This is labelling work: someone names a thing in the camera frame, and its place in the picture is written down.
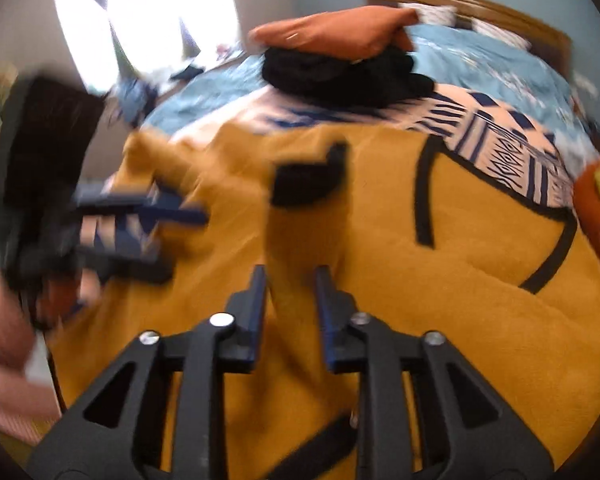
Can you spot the person's left forearm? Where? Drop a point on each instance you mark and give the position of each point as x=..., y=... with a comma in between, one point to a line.
x=5, y=360

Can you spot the folded black garment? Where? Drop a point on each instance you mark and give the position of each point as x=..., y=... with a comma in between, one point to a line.
x=330, y=80

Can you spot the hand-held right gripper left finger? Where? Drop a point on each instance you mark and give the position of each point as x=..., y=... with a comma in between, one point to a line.
x=252, y=320

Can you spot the mustard yellow sweater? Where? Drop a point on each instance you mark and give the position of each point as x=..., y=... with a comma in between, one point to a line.
x=480, y=335

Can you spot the orange navy patterned blanket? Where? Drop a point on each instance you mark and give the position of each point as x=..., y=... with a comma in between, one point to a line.
x=505, y=150

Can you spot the light blue floral duvet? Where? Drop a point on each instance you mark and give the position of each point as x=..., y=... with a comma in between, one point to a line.
x=480, y=60

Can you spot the crumpled rust orange garment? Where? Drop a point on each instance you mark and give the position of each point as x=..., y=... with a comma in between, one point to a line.
x=587, y=210

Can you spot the wooden headboard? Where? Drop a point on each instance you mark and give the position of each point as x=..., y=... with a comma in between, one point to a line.
x=505, y=7

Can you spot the bright window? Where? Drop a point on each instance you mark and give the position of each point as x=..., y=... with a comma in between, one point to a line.
x=150, y=10

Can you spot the folded rust orange garment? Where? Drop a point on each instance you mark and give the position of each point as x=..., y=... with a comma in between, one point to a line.
x=330, y=35

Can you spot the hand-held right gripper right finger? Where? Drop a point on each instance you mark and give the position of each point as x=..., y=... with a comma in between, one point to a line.
x=330, y=325

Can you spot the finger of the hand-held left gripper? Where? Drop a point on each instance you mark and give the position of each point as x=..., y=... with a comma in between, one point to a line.
x=130, y=266
x=175, y=214

